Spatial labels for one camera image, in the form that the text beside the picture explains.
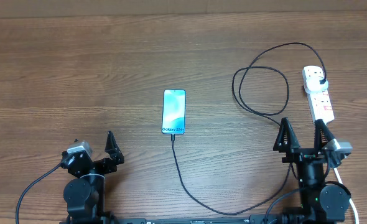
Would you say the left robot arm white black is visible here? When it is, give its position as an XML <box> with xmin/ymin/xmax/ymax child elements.
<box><xmin>15</xmin><ymin>131</ymin><xmax>124</xmax><ymax>224</ymax></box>

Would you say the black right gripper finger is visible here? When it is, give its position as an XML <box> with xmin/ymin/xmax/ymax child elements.
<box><xmin>314</xmin><ymin>119</ymin><xmax>336</xmax><ymax>152</ymax></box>
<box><xmin>273</xmin><ymin>118</ymin><xmax>300</xmax><ymax>153</ymax></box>

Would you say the white charger plug adapter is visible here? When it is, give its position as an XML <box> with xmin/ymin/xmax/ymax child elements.
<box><xmin>304</xmin><ymin>77</ymin><xmax>328</xmax><ymax>94</ymax></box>

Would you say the white power strip cord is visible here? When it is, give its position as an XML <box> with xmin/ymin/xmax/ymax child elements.
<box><xmin>322</xmin><ymin>123</ymin><xmax>360</xmax><ymax>224</ymax></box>

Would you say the white power strip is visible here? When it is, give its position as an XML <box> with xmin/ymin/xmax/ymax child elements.
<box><xmin>302</xmin><ymin>65</ymin><xmax>335</xmax><ymax>124</ymax></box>

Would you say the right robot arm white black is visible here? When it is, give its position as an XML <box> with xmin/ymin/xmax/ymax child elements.
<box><xmin>261</xmin><ymin>118</ymin><xmax>353</xmax><ymax>223</ymax></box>

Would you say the blue smartphone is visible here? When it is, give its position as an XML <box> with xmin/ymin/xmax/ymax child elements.
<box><xmin>162</xmin><ymin>90</ymin><xmax>186</xmax><ymax>134</ymax></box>

